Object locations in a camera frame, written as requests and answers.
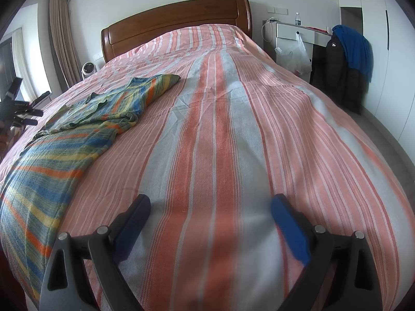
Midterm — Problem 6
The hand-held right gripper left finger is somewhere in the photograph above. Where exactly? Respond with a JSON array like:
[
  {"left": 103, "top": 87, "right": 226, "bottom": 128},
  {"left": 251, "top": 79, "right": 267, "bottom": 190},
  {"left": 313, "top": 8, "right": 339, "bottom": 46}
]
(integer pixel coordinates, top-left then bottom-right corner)
[{"left": 39, "top": 194, "right": 151, "bottom": 311}]

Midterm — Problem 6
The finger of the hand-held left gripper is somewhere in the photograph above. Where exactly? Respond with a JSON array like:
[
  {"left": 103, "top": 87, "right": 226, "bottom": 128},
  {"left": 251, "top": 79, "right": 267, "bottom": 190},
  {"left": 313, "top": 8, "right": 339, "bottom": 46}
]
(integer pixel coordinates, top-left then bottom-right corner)
[
  {"left": 29, "top": 91, "right": 51, "bottom": 107},
  {"left": 16, "top": 108, "right": 44, "bottom": 127}
]

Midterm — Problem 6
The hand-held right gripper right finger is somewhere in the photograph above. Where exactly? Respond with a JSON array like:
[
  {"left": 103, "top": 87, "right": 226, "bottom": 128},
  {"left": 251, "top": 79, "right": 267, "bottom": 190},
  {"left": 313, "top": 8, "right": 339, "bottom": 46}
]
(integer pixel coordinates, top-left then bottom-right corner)
[{"left": 271, "top": 194, "right": 378, "bottom": 311}]

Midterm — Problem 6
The striped knit sweater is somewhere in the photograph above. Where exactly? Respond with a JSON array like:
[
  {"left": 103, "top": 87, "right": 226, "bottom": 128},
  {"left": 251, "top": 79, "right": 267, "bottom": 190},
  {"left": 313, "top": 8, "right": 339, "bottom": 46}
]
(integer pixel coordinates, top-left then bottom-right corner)
[{"left": 0, "top": 74, "right": 181, "bottom": 299}]

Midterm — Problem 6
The window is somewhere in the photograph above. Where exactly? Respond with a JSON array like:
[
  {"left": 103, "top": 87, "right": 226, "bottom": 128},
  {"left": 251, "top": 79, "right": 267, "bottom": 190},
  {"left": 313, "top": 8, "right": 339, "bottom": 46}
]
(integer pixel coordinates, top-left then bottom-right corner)
[{"left": 0, "top": 27, "right": 43, "bottom": 104}]

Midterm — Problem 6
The beige curtain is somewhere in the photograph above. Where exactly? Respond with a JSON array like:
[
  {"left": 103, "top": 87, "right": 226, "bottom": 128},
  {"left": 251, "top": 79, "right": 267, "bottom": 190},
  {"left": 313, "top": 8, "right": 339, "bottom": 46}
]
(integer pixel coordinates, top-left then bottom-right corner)
[{"left": 49, "top": 0, "right": 85, "bottom": 88}]

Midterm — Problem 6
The pink striped bedspread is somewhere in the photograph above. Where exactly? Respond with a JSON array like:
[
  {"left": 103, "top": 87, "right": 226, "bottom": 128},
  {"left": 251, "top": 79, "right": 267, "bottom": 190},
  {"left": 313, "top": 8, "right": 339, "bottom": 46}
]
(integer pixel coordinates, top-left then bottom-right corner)
[{"left": 0, "top": 23, "right": 412, "bottom": 311}]

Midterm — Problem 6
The brown wooden headboard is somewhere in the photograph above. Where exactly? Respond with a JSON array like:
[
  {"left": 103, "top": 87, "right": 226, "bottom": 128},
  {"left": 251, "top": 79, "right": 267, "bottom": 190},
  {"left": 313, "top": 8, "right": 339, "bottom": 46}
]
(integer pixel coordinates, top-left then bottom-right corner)
[{"left": 100, "top": 0, "right": 253, "bottom": 63}]

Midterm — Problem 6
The black jacket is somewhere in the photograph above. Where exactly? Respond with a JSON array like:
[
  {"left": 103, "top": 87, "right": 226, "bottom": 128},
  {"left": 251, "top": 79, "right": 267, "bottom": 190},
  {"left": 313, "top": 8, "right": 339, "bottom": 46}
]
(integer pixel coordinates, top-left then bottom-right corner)
[{"left": 309, "top": 36, "right": 368, "bottom": 115}]

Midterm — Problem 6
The white plastic bag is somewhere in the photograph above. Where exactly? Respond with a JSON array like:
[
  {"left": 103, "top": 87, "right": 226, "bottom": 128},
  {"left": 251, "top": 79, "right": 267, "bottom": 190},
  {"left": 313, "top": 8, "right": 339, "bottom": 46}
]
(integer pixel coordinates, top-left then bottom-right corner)
[{"left": 275, "top": 34, "right": 312, "bottom": 75}]

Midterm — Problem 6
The white wardrobe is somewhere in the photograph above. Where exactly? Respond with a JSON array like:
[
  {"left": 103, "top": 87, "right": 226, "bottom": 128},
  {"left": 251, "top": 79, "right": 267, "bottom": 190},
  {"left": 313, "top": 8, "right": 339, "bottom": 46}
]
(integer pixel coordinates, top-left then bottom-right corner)
[{"left": 334, "top": 0, "right": 415, "bottom": 143}]

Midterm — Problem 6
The blue cloth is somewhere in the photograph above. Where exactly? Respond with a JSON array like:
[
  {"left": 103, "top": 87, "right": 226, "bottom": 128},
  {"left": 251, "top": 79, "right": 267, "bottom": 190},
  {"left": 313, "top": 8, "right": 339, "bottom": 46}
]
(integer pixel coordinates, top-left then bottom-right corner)
[{"left": 331, "top": 24, "right": 373, "bottom": 83}]

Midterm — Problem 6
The white desk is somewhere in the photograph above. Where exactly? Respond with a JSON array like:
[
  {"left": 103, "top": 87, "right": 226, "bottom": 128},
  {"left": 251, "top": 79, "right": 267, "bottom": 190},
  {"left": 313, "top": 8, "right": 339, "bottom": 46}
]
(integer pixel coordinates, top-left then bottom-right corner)
[{"left": 262, "top": 19, "right": 333, "bottom": 72}]

